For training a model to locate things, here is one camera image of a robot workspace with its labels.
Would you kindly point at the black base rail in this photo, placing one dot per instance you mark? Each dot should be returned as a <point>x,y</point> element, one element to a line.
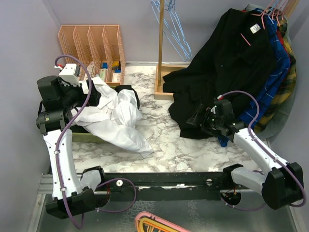
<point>127,187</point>

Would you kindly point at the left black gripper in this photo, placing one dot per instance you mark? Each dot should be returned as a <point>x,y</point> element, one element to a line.
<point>65,86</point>

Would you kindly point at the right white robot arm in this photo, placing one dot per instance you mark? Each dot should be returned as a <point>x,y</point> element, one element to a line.
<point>280,182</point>

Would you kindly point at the black hanging shirt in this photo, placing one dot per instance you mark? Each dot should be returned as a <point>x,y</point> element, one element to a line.
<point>237,59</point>

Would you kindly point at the blue plaid shirt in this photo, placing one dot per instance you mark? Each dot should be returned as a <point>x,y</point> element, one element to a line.
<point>273,82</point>

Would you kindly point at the pink file organizer rack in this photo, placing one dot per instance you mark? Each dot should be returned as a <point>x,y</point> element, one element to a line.
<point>96,44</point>

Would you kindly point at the pink orange hanger stack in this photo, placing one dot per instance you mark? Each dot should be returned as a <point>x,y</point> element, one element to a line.
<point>148,222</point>

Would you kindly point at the green plastic bin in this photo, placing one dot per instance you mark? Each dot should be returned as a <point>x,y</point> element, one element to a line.
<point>79,134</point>

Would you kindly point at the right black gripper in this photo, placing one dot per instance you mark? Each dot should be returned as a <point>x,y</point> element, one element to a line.
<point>201,111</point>

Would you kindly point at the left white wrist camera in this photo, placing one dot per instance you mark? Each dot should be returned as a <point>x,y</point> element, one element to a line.
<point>70,73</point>

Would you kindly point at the wooden clothes rack stand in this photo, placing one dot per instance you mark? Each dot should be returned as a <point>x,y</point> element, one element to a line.
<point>162,69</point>

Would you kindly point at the light blue wire hanger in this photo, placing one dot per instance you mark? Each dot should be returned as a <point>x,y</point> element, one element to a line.
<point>173,31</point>

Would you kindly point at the yellow plaid shirt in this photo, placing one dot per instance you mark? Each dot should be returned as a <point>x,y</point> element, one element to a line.
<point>279,86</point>

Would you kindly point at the white shirt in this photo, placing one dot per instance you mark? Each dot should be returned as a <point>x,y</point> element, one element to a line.
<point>114,118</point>

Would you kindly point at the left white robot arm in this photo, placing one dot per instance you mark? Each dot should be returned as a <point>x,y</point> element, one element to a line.
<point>72,195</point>

